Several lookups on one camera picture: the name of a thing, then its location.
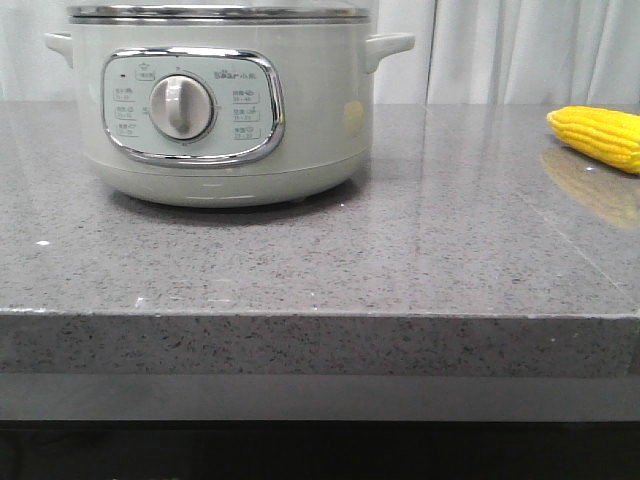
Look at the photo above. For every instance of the yellow corn cob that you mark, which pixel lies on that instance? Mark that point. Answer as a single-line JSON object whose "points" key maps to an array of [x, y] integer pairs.
{"points": [[606, 135]]}

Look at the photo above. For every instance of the glass pot lid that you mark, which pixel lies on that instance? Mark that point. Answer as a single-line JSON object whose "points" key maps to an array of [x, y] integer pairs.
{"points": [[247, 12]]}

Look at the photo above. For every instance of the pale green electric pot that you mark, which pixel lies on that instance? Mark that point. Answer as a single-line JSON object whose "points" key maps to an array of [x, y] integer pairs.
{"points": [[225, 114]]}

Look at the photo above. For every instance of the white curtain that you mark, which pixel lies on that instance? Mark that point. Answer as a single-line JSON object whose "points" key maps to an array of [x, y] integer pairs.
{"points": [[466, 52]]}

